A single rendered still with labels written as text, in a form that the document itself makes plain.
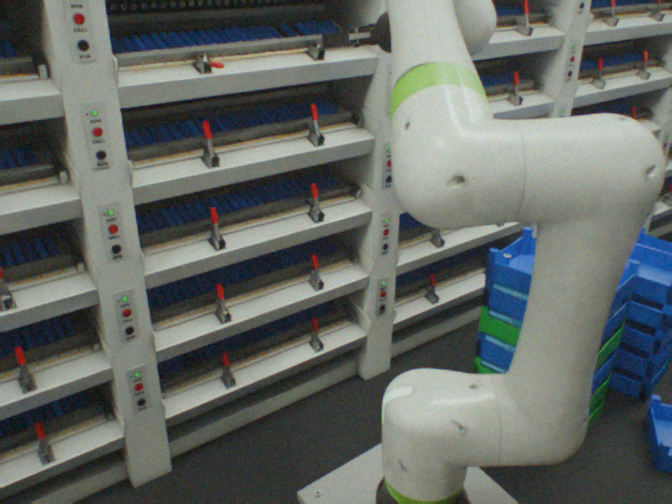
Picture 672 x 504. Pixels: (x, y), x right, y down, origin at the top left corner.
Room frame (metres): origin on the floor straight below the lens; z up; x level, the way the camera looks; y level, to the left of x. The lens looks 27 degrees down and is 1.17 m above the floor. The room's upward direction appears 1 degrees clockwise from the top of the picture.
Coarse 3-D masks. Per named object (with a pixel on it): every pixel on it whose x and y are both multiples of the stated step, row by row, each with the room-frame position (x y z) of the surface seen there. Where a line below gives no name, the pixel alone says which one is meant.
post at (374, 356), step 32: (352, 0) 1.57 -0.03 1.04; (384, 0) 1.49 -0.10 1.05; (384, 64) 1.50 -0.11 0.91; (384, 96) 1.50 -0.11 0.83; (384, 128) 1.51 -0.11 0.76; (352, 160) 1.56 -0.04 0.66; (384, 192) 1.51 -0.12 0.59; (384, 256) 1.52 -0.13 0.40; (384, 320) 1.53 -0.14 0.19; (352, 352) 1.54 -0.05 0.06; (384, 352) 1.53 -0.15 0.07
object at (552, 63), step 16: (560, 0) 1.93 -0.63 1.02; (576, 0) 1.92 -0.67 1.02; (576, 16) 1.93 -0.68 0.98; (576, 32) 1.93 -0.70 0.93; (560, 48) 1.91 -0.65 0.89; (512, 64) 2.05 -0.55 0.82; (544, 64) 1.95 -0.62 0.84; (560, 64) 1.91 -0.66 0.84; (576, 64) 1.95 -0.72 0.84; (560, 80) 1.91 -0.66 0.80; (576, 80) 1.96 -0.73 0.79; (560, 96) 1.92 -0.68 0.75
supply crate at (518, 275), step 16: (528, 240) 1.52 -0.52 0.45; (496, 256) 1.39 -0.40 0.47; (512, 256) 1.50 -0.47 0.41; (528, 256) 1.52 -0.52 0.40; (496, 272) 1.38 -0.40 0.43; (512, 272) 1.35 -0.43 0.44; (528, 272) 1.43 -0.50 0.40; (624, 272) 1.37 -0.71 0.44; (528, 288) 1.32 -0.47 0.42; (624, 288) 1.29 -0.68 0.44
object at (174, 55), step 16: (176, 48) 1.27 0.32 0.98; (192, 48) 1.28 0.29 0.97; (208, 48) 1.29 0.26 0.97; (224, 48) 1.31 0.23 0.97; (240, 48) 1.33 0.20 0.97; (256, 48) 1.36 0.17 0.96; (272, 48) 1.38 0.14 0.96; (288, 48) 1.41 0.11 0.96; (304, 48) 1.44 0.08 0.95; (128, 64) 1.20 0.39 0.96; (144, 64) 1.21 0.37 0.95; (176, 64) 1.23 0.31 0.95
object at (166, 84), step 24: (336, 24) 1.61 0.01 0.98; (360, 24) 1.54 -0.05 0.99; (360, 48) 1.51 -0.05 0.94; (120, 72) 1.18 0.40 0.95; (144, 72) 1.20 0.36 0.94; (168, 72) 1.22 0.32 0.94; (192, 72) 1.24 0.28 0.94; (216, 72) 1.26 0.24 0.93; (240, 72) 1.28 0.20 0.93; (264, 72) 1.31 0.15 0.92; (288, 72) 1.35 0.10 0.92; (312, 72) 1.39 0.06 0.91; (336, 72) 1.43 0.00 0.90; (360, 72) 1.47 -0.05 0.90; (120, 96) 1.14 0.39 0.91; (144, 96) 1.17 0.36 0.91; (168, 96) 1.20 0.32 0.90; (192, 96) 1.23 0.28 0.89
